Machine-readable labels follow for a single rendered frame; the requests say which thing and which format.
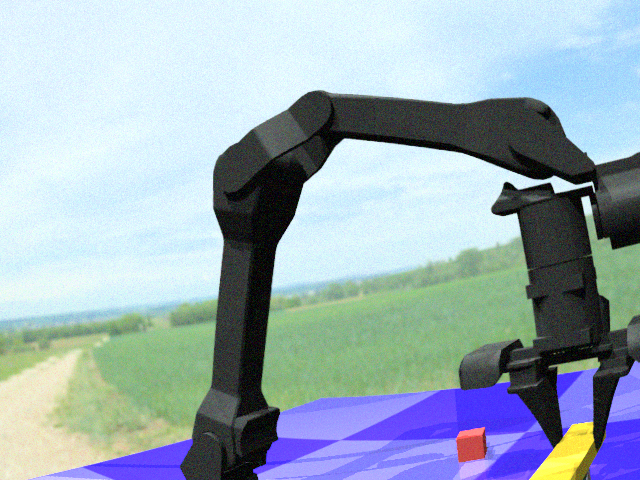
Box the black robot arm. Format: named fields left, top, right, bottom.
left=179, top=89, right=640, bottom=480

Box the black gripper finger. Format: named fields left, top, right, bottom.
left=507, top=367, right=563, bottom=449
left=592, top=358, right=635, bottom=449

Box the yellow bar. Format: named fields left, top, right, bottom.
left=529, top=422, right=599, bottom=480

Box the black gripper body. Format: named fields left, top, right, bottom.
left=458, top=255, right=640, bottom=391

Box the red cube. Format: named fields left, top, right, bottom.
left=456, top=427, right=487, bottom=462

